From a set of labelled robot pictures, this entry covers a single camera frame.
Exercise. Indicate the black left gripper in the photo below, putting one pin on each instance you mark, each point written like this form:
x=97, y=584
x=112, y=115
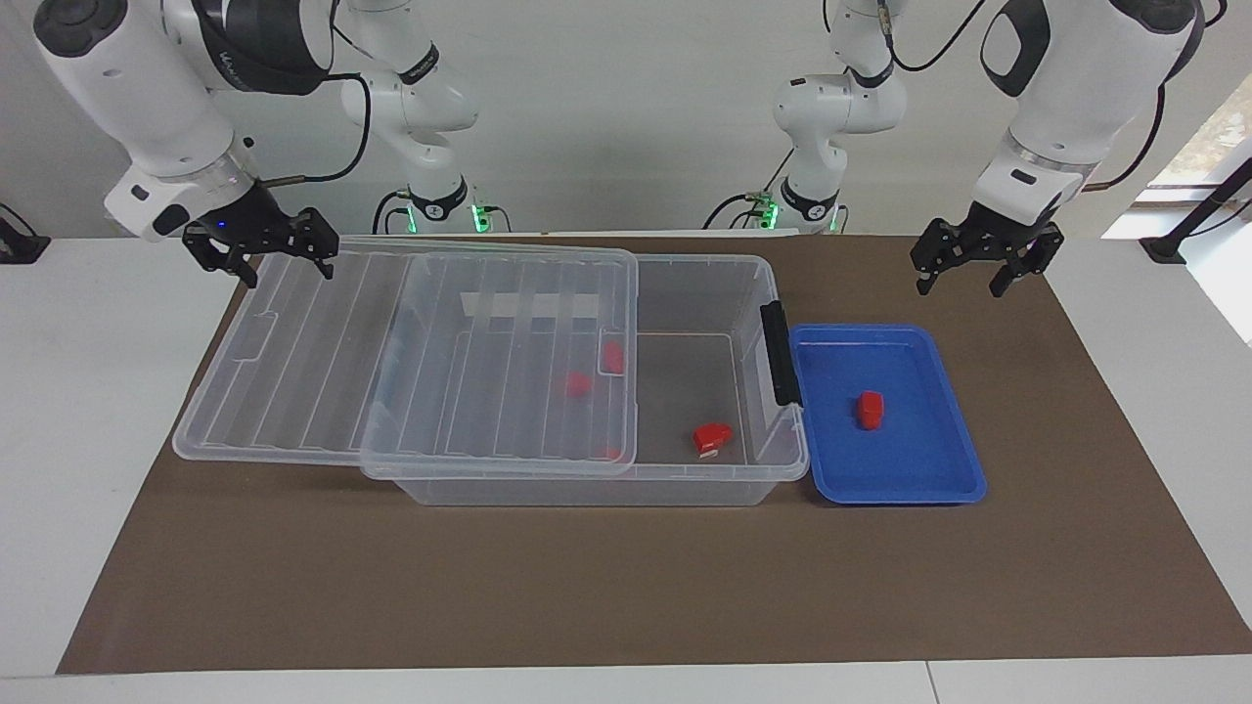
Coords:
x=993, y=233

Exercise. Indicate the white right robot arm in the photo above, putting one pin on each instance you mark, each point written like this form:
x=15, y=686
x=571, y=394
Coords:
x=127, y=88

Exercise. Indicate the window with white frame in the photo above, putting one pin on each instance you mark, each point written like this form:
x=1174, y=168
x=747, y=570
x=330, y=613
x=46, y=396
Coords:
x=1223, y=137

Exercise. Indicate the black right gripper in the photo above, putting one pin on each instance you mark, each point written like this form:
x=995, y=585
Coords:
x=256, y=223

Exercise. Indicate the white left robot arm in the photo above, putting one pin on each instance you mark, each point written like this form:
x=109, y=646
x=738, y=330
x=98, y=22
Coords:
x=1076, y=88

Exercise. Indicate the black box latch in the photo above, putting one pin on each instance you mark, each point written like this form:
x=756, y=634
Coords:
x=780, y=352

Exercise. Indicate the brown table mat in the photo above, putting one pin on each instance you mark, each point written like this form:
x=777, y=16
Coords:
x=587, y=587

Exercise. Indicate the blue plastic tray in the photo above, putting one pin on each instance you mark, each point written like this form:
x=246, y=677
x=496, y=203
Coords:
x=910, y=460

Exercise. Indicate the black table clamp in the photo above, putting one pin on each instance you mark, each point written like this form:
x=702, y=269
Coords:
x=20, y=244

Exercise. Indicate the clear plastic storage box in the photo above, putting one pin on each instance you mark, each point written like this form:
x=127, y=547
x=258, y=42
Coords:
x=685, y=372

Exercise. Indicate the black camera stand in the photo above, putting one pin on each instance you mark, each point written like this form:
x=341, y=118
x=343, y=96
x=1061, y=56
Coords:
x=1174, y=240

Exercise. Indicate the clear ribbed box lid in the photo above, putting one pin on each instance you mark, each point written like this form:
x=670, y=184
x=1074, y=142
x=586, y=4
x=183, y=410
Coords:
x=293, y=372

